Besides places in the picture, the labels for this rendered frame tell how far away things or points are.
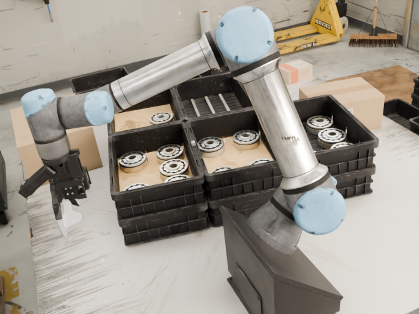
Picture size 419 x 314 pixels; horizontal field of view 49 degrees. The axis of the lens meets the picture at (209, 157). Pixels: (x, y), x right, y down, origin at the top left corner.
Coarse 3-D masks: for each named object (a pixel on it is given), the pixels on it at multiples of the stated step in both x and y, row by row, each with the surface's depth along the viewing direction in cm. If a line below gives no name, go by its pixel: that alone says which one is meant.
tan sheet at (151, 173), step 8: (152, 152) 181; (152, 160) 176; (184, 160) 173; (144, 168) 172; (152, 168) 171; (120, 176) 169; (128, 176) 168; (136, 176) 168; (144, 176) 167; (152, 176) 166; (160, 176) 166; (192, 176) 164; (120, 184) 164; (128, 184) 164; (152, 184) 162
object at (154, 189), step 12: (132, 132) 175; (108, 144) 169; (108, 156) 162; (180, 180) 146; (192, 180) 145; (204, 180) 147; (120, 192) 143; (132, 192) 143; (144, 192) 144; (156, 192) 145
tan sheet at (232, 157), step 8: (232, 136) 185; (232, 144) 180; (224, 152) 175; (232, 152) 175; (240, 152) 174; (248, 152) 174; (256, 152) 173; (264, 152) 173; (208, 160) 172; (216, 160) 171; (224, 160) 171; (232, 160) 170; (240, 160) 170; (248, 160) 169; (208, 168) 167
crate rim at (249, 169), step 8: (232, 112) 181; (240, 112) 180; (192, 120) 178; (200, 120) 179; (192, 136) 168; (200, 152) 158; (200, 160) 154; (240, 168) 147; (248, 168) 147; (256, 168) 148; (264, 168) 149; (272, 168) 149; (208, 176) 146; (216, 176) 146; (224, 176) 147; (232, 176) 148
